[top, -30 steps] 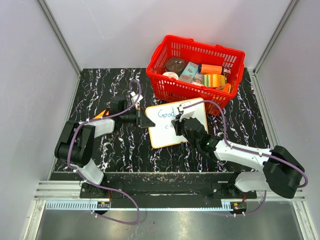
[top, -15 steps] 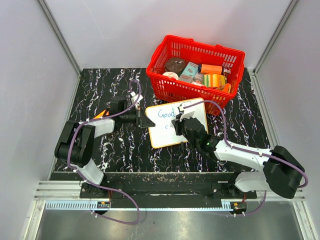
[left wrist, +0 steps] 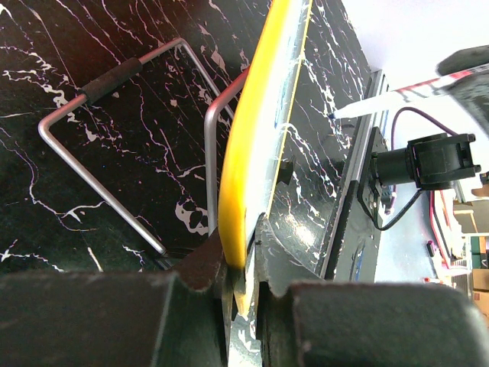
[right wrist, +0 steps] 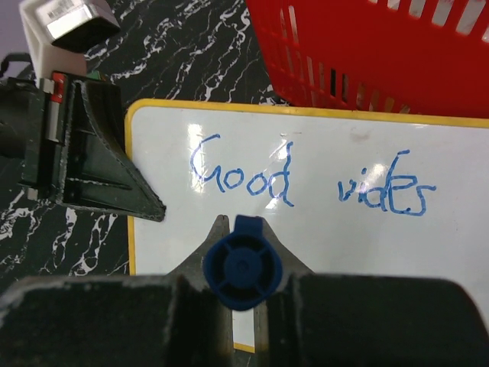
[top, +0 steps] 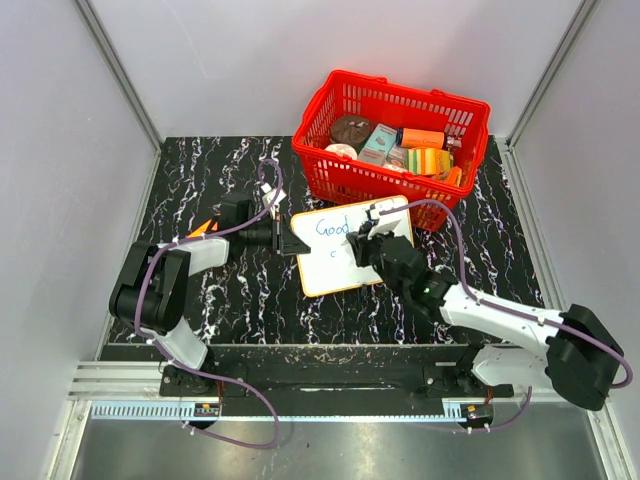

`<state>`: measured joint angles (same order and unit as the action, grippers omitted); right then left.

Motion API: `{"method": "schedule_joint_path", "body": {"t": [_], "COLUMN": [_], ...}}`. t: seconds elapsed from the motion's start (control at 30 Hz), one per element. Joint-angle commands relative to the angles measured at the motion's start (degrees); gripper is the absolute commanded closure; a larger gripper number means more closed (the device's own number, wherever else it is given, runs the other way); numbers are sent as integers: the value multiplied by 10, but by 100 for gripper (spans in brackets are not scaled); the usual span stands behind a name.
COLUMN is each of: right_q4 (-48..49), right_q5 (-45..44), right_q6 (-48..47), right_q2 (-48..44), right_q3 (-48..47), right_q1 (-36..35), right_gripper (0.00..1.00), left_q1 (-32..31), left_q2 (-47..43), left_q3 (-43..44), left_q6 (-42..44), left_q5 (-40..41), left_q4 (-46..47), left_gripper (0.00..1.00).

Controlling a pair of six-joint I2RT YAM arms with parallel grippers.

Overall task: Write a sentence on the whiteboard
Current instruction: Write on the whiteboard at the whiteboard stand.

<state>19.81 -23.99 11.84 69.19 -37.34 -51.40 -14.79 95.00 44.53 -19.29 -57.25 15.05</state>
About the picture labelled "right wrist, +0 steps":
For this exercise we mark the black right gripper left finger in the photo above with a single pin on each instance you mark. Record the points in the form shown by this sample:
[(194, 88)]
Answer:
[(119, 320)]

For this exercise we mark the white marker blue cap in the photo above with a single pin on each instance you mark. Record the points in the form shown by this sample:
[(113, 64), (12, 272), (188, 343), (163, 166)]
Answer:
[(243, 268)]

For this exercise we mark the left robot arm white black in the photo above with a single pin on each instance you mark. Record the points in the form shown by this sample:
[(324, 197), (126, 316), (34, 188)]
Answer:
[(14, 109)]

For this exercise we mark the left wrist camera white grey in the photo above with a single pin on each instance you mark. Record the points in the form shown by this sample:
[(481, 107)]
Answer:
[(60, 32)]

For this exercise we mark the red plastic shopping basket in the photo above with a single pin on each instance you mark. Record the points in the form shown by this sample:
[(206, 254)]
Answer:
[(426, 57)]

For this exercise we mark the white board yellow frame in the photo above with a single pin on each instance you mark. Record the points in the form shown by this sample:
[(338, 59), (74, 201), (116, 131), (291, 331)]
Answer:
[(345, 191)]

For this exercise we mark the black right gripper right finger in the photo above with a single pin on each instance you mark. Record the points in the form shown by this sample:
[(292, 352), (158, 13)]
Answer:
[(324, 319)]

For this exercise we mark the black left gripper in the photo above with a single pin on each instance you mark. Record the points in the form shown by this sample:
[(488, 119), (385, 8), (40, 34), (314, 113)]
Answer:
[(75, 150)]

